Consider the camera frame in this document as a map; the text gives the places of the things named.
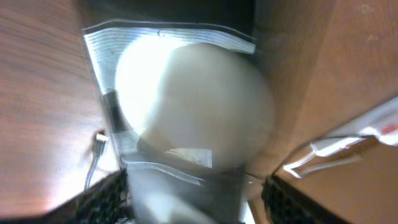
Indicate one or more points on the white power strip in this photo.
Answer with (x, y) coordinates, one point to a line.
(379, 123)

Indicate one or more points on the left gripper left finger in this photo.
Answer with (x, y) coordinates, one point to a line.
(104, 202)

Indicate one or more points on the black Galaxy flip smartphone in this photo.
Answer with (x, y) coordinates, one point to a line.
(186, 108)

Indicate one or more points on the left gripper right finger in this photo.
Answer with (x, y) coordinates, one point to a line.
(285, 204)

